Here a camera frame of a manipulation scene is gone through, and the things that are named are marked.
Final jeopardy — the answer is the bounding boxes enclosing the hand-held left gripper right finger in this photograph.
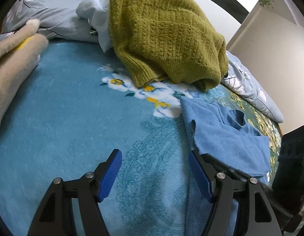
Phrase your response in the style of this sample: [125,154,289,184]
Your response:
[188,150,283,236]

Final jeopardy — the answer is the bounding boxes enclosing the blue t-shirt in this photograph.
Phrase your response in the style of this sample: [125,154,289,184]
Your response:
[180,96,272,236]

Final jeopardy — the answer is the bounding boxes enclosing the blue floral plush blanket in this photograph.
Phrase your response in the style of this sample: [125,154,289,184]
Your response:
[0,39,284,236]

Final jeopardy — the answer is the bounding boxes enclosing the light blue daisy print pillow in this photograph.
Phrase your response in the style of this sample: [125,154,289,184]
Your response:
[0,0,112,45]
[219,50,285,123]

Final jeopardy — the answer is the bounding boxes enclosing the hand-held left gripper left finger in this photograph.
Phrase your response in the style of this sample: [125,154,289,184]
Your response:
[27,149,123,236]

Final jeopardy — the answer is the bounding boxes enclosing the cream fluffy garment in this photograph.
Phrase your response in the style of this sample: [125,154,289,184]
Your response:
[0,19,49,138]

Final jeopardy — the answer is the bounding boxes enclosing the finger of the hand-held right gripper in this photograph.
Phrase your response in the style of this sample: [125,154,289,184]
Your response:
[202,154,249,182]

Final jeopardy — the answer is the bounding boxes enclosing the pale blue garment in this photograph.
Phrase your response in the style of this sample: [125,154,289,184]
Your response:
[76,0,115,53]

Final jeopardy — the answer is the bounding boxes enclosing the green knitted sweater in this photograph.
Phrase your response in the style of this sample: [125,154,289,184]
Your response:
[109,0,229,92]

